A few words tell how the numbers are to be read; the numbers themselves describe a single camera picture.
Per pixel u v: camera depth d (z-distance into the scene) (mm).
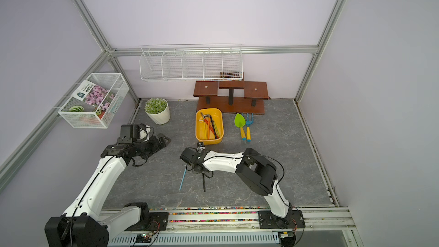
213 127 1046
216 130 1032
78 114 710
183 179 852
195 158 698
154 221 734
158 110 992
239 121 1091
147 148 680
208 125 1052
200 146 825
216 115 1080
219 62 1017
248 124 1080
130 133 613
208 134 1032
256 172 496
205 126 1052
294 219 733
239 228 735
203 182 846
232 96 1126
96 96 751
